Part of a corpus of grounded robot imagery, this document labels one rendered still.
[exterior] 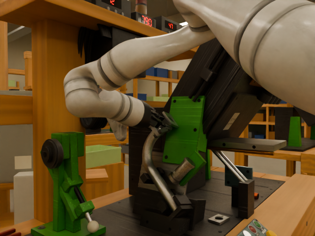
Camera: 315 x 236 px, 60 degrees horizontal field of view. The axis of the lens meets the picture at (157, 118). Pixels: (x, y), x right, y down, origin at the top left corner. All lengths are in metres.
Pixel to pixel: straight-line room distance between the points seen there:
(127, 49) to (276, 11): 0.29
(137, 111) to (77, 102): 0.17
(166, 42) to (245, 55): 0.24
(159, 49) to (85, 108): 0.19
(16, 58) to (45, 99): 10.42
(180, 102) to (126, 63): 0.37
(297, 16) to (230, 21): 0.08
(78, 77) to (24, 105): 0.38
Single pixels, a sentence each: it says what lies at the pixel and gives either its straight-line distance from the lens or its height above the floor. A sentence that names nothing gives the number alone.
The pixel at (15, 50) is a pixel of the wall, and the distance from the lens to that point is 11.33.
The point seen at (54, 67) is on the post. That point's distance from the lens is 0.90.
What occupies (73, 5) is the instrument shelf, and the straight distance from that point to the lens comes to 0.83.
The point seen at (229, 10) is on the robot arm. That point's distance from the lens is 0.34.
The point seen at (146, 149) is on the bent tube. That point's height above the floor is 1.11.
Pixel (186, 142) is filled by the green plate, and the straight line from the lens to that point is 0.81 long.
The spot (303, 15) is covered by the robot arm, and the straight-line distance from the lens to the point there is 0.28.
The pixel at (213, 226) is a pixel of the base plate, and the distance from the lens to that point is 0.84.
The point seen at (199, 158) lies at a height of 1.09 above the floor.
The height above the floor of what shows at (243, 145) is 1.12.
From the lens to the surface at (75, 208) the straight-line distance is 0.75.
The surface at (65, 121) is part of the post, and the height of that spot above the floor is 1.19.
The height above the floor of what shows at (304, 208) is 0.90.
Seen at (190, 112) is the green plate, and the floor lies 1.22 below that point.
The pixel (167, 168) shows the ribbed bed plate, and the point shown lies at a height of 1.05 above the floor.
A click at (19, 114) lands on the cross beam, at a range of 0.94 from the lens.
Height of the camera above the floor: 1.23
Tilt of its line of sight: 2 degrees down
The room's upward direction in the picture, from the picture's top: straight up
